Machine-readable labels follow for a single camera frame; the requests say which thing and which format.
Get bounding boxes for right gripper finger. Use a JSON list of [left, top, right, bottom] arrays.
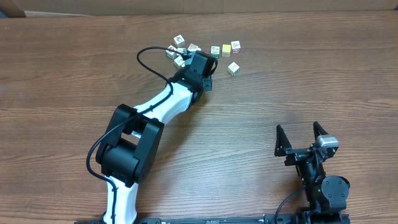
[[274, 124, 292, 157], [313, 121, 328, 139]]

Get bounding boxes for green letter B block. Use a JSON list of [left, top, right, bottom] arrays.
[[210, 46, 220, 58]]

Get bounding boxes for left red circle block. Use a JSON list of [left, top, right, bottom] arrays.
[[165, 45, 178, 60]]

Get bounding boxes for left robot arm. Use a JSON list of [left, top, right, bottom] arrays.
[[89, 50, 218, 223]]

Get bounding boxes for green letter R block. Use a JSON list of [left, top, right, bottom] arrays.
[[227, 62, 240, 76]]

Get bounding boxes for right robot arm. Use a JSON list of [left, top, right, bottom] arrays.
[[274, 122, 350, 223]]

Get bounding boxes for yellow top block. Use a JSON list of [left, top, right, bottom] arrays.
[[221, 44, 231, 57]]

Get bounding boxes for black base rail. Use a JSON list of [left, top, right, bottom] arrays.
[[74, 213, 351, 224]]

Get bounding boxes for white block lower left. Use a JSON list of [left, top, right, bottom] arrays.
[[174, 56, 185, 70]]

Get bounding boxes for green print block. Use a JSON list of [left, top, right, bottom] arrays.
[[188, 44, 198, 50]]

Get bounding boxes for top red picture block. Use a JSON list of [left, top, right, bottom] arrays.
[[174, 35, 185, 48]]

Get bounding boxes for white block blue print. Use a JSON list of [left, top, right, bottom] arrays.
[[177, 47, 187, 56]]

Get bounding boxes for red-sided block far right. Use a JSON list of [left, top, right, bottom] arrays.
[[231, 40, 241, 54]]

